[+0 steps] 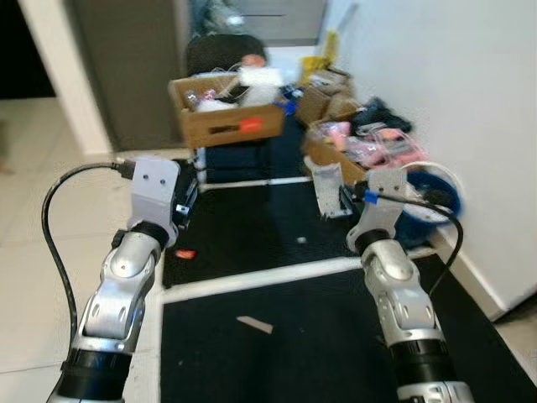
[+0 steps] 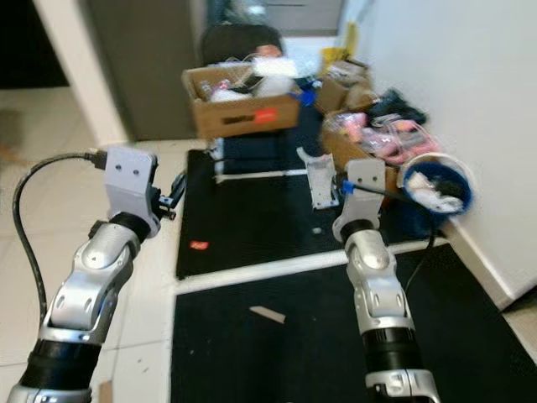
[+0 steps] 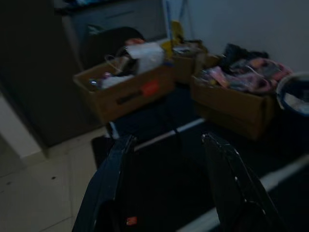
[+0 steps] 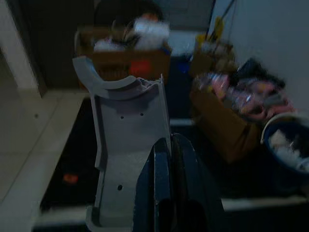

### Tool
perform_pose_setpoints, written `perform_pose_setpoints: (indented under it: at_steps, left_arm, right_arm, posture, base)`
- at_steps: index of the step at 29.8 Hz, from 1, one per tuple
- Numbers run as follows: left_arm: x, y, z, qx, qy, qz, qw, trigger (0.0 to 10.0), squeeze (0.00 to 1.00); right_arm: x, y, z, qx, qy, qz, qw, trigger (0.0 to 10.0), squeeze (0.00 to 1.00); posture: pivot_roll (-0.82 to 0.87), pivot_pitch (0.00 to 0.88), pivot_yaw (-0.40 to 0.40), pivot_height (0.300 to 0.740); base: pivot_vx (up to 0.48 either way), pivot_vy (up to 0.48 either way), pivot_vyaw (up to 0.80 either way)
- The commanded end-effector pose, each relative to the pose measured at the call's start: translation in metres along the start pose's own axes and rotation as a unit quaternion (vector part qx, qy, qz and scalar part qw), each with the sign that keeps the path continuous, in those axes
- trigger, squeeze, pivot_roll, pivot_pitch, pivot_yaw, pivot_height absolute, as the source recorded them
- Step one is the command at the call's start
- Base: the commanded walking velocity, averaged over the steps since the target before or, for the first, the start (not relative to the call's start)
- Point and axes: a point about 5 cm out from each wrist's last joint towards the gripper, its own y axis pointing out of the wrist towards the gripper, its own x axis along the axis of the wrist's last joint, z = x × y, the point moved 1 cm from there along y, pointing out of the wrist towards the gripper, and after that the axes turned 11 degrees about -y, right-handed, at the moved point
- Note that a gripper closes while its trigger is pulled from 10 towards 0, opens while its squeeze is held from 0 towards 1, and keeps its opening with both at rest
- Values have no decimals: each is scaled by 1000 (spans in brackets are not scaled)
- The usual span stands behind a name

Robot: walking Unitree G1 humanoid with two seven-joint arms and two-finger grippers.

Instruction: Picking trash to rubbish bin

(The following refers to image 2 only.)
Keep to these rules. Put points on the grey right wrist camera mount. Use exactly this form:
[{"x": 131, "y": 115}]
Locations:
[{"x": 362, "y": 197}]

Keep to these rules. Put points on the black cloth pile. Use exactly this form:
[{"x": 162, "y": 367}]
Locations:
[{"x": 398, "y": 105}]

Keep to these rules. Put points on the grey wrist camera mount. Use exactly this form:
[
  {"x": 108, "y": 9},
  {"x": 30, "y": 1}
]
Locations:
[
  {"x": 362, "y": 197},
  {"x": 130, "y": 180}
]

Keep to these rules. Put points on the black floor mat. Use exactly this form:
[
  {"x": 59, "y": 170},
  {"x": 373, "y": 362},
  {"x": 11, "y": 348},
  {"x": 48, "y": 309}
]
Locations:
[
  {"x": 302, "y": 353},
  {"x": 260, "y": 231}
]

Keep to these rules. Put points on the white door frame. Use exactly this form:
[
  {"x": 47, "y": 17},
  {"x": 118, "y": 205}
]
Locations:
[{"x": 75, "y": 67}]

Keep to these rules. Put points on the yellow plastic item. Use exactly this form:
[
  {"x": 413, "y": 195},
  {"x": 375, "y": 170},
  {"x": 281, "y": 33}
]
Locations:
[{"x": 336, "y": 54}]

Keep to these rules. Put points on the dark blue crate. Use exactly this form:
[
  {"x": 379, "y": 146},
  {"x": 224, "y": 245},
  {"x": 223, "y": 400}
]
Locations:
[{"x": 252, "y": 151}]

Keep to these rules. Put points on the small open cardboard box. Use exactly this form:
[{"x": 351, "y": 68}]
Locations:
[{"x": 336, "y": 91}]

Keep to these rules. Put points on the small red scrap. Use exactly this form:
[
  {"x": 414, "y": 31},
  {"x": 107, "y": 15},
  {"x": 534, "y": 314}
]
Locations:
[{"x": 200, "y": 245}]

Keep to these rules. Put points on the tan cardboard strip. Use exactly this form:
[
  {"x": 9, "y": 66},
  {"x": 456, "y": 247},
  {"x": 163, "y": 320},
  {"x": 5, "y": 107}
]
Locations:
[{"x": 268, "y": 315}]

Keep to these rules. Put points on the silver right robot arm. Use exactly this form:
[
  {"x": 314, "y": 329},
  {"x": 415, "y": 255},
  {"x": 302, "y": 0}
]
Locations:
[{"x": 377, "y": 285}]

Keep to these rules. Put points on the grey door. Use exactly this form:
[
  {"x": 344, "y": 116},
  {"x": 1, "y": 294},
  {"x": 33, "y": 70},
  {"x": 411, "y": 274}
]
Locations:
[{"x": 143, "y": 67}]

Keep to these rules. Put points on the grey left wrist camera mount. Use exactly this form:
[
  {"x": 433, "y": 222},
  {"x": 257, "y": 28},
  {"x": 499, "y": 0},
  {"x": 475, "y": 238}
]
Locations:
[{"x": 130, "y": 180}]

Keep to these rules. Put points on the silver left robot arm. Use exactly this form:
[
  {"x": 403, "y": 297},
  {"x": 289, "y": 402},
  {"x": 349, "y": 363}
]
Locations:
[{"x": 88, "y": 281}]

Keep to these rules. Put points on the large cardboard box red label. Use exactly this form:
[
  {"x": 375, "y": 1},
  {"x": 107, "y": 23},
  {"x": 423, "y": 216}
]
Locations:
[{"x": 243, "y": 113}]

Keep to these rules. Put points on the white plastic trash piece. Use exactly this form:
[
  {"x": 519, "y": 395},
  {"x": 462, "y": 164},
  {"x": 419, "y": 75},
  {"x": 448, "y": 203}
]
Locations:
[{"x": 319, "y": 176}]

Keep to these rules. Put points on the blue round rubbish bin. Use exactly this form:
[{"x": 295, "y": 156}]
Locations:
[{"x": 436, "y": 189}]

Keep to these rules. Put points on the grey cabinet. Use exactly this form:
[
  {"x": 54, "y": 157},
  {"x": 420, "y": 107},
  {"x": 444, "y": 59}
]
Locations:
[{"x": 302, "y": 15}]

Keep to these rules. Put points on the cardboard box with pink items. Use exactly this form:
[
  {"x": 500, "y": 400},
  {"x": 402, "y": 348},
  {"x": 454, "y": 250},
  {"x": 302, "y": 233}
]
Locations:
[{"x": 340, "y": 144}]

